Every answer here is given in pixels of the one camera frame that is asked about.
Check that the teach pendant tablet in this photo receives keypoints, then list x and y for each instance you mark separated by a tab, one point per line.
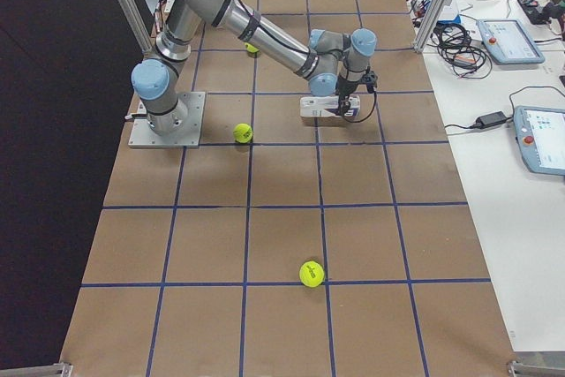
508	42
540	138

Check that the white tennis ball can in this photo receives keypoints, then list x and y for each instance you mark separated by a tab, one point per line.
327	106

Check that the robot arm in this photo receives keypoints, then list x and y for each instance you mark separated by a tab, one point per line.
202	48

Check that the centre tennis ball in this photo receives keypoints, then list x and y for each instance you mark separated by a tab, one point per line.
251	50

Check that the tennis ball near base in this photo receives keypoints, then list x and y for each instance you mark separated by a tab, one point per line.
242	133

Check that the teach pendant tablet far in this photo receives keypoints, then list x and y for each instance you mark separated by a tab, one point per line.
508	42

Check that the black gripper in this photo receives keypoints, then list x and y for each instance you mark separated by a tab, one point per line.
343	89

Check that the black power adapter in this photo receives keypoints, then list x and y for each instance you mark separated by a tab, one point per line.
490	120

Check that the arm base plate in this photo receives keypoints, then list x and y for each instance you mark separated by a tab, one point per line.
180	128

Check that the teach pendant tablet near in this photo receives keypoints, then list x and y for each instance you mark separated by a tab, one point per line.
540	138

